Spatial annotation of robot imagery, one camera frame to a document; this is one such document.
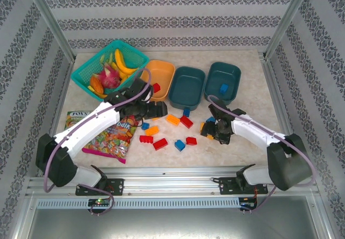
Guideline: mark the left small circuit board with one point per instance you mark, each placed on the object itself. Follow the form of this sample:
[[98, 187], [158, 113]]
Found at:
[[99, 202]]

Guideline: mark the dark teal plastic container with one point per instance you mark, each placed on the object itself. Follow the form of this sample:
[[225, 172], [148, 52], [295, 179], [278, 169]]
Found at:
[[221, 74], [186, 90]]

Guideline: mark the right small circuit board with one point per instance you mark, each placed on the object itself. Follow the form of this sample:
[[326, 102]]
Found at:
[[249, 203]]

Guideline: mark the aluminium frame post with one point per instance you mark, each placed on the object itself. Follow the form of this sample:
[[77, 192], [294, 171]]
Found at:
[[289, 20], [48, 20]]

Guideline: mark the yellow toy fruit slice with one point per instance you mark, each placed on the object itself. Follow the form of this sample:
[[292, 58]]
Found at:
[[99, 95]]

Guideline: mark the small circuit board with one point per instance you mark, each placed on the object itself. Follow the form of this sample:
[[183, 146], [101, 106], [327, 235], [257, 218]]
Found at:
[[249, 203], [99, 202]]

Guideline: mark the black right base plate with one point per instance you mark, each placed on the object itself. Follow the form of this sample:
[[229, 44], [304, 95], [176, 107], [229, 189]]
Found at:
[[226, 186]]

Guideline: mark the green toy fruit slice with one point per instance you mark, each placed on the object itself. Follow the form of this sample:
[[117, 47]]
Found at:
[[102, 58], [110, 57]]

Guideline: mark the aluminium side rail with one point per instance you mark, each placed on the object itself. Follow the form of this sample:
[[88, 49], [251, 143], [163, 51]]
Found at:
[[55, 120], [283, 115]]

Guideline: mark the small yellow toy banana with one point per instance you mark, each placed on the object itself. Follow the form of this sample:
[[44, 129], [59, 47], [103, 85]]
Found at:
[[118, 69]]

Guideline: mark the teal plastic mesh basket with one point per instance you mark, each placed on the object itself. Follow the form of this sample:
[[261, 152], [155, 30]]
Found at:
[[134, 55]]

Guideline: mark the aluminium mounting rail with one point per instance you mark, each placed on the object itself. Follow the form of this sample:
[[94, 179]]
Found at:
[[167, 185]]

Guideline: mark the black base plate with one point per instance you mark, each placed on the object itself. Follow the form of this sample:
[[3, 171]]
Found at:
[[116, 186], [226, 186]]

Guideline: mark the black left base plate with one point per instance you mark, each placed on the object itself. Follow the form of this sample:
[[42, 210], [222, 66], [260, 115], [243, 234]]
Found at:
[[116, 186]]

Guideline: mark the orange toy fruit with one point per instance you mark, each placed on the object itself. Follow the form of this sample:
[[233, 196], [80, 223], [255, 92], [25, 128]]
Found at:
[[96, 84]]

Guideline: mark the pink toy dragon fruit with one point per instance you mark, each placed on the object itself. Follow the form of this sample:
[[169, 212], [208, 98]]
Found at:
[[109, 78]]

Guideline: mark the green Fox's candy bag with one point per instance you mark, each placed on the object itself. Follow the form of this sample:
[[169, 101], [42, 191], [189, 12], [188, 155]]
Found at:
[[74, 119]]

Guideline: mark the large yellow toy banana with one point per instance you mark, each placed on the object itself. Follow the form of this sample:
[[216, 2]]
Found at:
[[121, 61]]

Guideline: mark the colourful fruit candy bag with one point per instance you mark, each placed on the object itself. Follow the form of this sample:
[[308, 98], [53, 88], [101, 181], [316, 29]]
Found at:
[[118, 142]]

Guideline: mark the blue lego brick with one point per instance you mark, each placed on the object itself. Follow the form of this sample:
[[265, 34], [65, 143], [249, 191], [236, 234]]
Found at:
[[180, 145], [223, 88], [145, 126], [210, 119], [186, 112]]

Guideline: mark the orange plastic container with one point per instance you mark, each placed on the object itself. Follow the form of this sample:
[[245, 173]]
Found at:
[[161, 71]]

